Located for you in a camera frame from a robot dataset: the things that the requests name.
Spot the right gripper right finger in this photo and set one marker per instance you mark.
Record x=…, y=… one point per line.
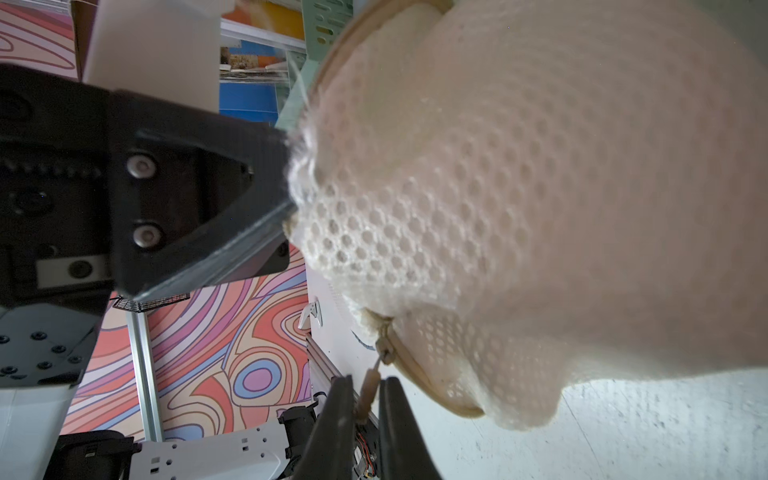
x=403, y=452

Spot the mint green file organizer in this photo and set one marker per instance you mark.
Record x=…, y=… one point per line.
x=323, y=21

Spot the small white clip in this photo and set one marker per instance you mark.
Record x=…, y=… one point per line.
x=311, y=315

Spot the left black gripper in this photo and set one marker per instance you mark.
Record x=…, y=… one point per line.
x=195, y=198

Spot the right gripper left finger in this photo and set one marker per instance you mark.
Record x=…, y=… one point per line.
x=329, y=451

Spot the blue folder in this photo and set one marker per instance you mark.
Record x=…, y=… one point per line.
x=253, y=81

